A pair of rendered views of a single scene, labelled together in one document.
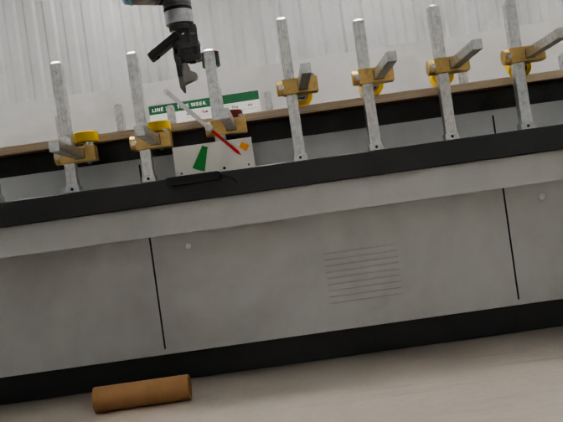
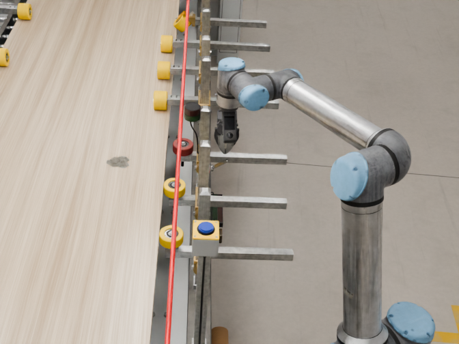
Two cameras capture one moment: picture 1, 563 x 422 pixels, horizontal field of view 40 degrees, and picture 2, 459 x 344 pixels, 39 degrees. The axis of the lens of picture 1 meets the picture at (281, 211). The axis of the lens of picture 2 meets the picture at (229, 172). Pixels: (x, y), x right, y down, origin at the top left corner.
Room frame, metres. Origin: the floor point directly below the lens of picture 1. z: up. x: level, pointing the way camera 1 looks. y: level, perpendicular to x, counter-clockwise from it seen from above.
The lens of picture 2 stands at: (2.59, 2.15, 2.40)
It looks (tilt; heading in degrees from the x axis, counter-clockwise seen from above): 39 degrees down; 266
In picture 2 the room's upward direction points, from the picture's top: 5 degrees clockwise
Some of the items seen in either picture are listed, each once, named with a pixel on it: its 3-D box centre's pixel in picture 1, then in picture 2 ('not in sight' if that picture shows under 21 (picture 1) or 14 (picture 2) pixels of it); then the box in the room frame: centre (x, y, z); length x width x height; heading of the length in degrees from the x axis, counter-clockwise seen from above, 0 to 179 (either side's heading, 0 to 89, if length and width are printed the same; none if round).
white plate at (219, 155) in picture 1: (214, 157); not in sight; (2.52, 0.19, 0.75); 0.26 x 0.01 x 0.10; 90
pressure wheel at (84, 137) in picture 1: (87, 147); (171, 244); (2.65, 0.63, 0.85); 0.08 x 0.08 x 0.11
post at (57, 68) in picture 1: (66, 134); (201, 245); (2.55, 0.66, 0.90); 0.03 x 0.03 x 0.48; 0
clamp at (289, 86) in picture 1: (296, 86); (203, 103); (2.55, -0.11, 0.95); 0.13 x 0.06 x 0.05; 90
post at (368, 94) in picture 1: (367, 91); (203, 84); (2.55, -0.34, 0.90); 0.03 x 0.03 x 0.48; 0
